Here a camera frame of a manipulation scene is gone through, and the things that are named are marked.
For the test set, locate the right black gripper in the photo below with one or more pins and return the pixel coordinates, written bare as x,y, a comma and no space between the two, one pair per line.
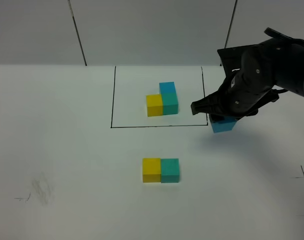
247,87

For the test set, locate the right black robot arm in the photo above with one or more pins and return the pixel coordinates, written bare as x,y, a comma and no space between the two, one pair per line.
286,60

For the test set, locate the green template cube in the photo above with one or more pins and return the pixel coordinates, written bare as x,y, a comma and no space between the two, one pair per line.
170,104

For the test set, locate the blue template cube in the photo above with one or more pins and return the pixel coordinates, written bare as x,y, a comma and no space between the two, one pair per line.
167,88

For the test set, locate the yellow template cube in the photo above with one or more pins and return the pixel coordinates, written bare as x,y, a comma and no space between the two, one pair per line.
154,105

